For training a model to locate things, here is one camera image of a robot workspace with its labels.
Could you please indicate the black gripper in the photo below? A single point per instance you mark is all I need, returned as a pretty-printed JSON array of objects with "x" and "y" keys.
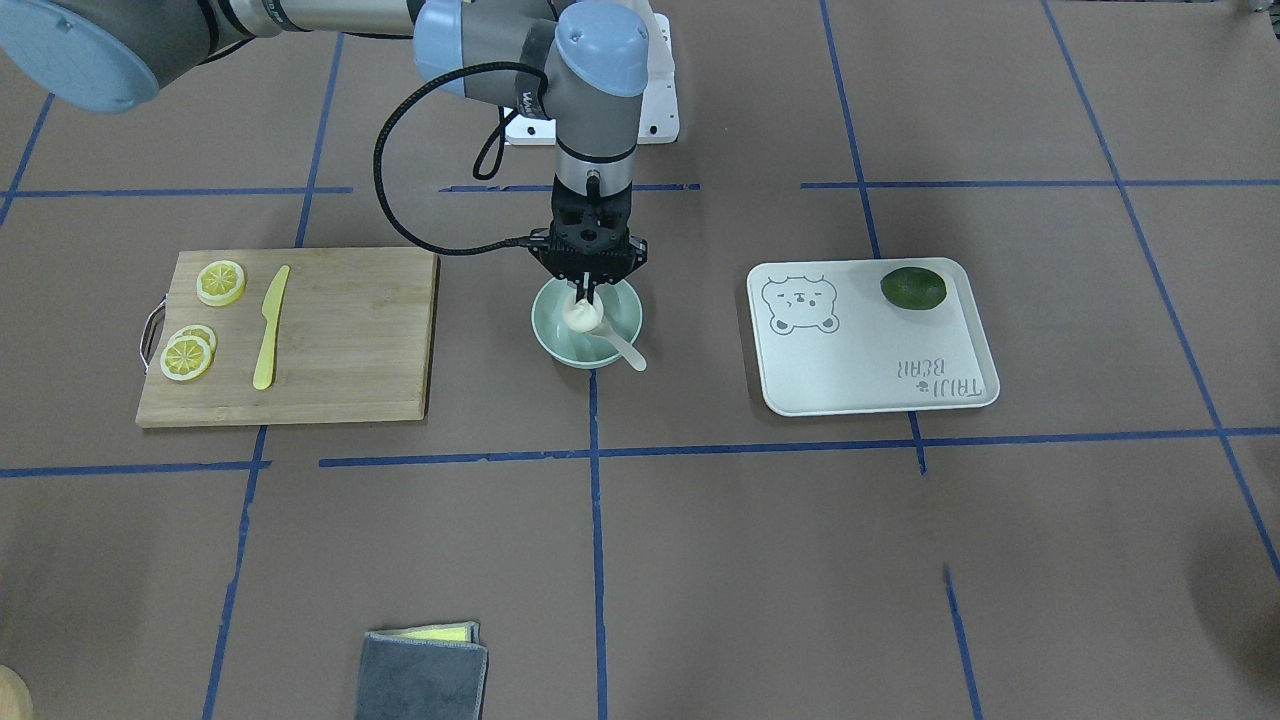
[{"x": 630, "y": 257}]

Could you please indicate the white steamed bun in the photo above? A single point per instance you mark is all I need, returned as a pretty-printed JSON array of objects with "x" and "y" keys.
[{"x": 583, "y": 316}]

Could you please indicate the white plastic spoon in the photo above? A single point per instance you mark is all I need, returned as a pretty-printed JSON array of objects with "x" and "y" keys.
[{"x": 627, "y": 351}]

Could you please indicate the green lime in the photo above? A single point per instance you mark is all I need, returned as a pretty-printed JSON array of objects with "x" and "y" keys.
[{"x": 914, "y": 288}]

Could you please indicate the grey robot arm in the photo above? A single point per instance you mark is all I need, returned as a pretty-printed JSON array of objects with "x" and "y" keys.
[{"x": 582, "y": 64}]

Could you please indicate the mint green bowl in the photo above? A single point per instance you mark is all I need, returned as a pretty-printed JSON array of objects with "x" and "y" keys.
[{"x": 623, "y": 309}]

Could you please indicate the bamboo cutting board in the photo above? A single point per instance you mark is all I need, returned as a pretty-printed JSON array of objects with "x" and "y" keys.
[{"x": 354, "y": 340}]

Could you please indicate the white bear tray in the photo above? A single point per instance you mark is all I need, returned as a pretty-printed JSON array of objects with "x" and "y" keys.
[{"x": 829, "y": 343}]

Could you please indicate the yellow plastic knife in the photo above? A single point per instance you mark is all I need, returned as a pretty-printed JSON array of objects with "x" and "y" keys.
[{"x": 271, "y": 307}]

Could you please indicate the lemon slice top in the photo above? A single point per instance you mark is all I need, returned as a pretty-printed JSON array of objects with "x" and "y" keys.
[{"x": 220, "y": 283}]

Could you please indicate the lemon slice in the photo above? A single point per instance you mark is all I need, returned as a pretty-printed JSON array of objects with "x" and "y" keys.
[
  {"x": 220, "y": 283},
  {"x": 204, "y": 332},
  {"x": 185, "y": 358}
]

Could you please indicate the yellow sponge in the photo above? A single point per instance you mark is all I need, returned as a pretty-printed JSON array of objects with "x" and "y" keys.
[{"x": 452, "y": 632}]

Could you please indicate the lemon slice behind lower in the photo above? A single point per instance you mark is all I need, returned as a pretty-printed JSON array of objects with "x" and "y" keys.
[{"x": 204, "y": 332}]

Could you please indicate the lemon slice front lower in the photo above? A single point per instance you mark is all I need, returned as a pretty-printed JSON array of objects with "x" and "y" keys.
[{"x": 185, "y": 358}]

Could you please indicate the grey folded cloth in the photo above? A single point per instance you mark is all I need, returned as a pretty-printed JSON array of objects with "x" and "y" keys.
[{"x": 400, "y": 679}]

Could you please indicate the tan round object corner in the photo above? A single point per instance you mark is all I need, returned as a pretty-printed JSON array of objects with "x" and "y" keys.
[{"x": 16, "y": 701}]

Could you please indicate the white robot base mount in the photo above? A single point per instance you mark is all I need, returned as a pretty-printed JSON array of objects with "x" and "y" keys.
[{"x": 659, "y": 121}]

